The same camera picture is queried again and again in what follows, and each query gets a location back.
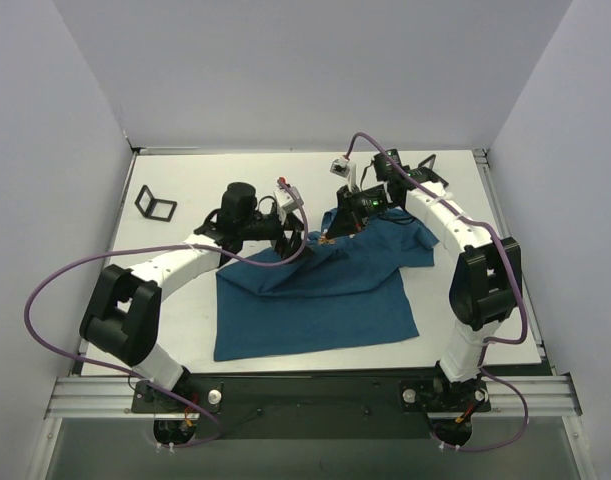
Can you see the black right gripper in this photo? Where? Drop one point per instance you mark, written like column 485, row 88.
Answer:
column 346, row 211

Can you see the black display box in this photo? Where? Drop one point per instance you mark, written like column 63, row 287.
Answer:
column 153, row 208
column 432, row 167

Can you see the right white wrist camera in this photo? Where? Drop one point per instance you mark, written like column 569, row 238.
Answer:
column 345, row 168

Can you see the aluminium frame rail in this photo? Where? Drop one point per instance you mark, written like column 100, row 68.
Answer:
column 90, row 397

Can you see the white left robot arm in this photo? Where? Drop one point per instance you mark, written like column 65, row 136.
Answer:
column 122, row 317

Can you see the right black display box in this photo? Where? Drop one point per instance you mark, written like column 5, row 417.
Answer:
column 432, row 167

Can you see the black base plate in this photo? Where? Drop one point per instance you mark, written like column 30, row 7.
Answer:
column 315, row 405

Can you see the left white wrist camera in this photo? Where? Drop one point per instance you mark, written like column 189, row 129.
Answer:
column 287, row 197

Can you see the left black display box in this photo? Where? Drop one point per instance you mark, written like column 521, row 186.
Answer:
column 153, row 208

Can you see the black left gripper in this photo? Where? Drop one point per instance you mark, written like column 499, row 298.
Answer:
column 286, row 239

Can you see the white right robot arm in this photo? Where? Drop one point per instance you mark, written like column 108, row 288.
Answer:
column 486, row 286

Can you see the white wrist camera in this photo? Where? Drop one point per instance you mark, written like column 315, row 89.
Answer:
column 287, row 197
column 345, row 168

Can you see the blue t-shirt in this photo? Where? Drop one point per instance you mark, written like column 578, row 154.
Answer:
column 346, row 293

